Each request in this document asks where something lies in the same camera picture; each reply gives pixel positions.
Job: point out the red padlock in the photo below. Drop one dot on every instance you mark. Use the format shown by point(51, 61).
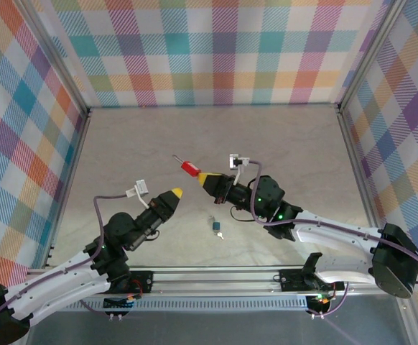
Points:
point(190, 169)

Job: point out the small blue padlock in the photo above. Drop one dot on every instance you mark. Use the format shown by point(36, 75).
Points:
point(216, 226)

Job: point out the small silver keys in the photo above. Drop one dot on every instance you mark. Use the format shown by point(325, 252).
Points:
point(219, 235)

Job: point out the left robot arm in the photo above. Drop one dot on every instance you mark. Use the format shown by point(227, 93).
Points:
point(51, 287)

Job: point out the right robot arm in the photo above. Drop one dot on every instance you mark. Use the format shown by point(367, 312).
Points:
point(331, 239)

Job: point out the small circuit board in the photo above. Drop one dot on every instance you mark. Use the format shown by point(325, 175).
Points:
point(119, 303)
point(320, 301)

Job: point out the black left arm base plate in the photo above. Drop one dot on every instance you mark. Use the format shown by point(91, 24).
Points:
point(146, 282)

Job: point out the thin aluminium frame rail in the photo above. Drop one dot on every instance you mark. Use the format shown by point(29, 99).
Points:
point(212, 105)

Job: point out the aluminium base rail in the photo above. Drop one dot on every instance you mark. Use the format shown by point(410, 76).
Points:
point(212, 278)

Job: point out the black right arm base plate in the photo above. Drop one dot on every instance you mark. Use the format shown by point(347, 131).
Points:
point(291, 280)

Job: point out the aluminium frame post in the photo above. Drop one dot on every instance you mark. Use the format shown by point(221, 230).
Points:
point(368, 54)
point(410, 323)
point(59, 57)

